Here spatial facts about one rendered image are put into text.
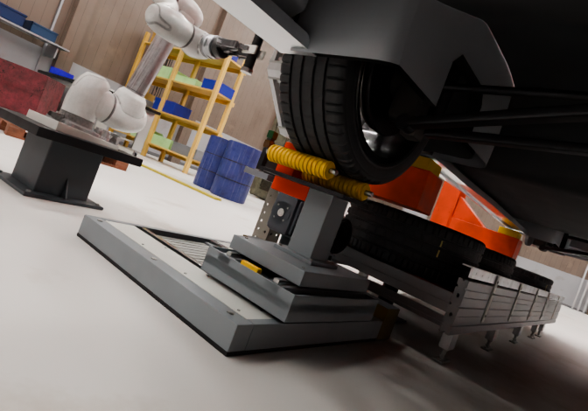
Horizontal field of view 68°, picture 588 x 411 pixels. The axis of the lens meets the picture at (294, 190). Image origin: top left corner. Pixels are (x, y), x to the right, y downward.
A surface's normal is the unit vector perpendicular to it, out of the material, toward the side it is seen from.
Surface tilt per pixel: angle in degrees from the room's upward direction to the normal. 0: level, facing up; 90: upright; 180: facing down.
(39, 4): 90
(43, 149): 90
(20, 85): 90
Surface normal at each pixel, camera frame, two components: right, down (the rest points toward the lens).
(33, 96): 0.22, 0.08
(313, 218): -0.58, -0.22
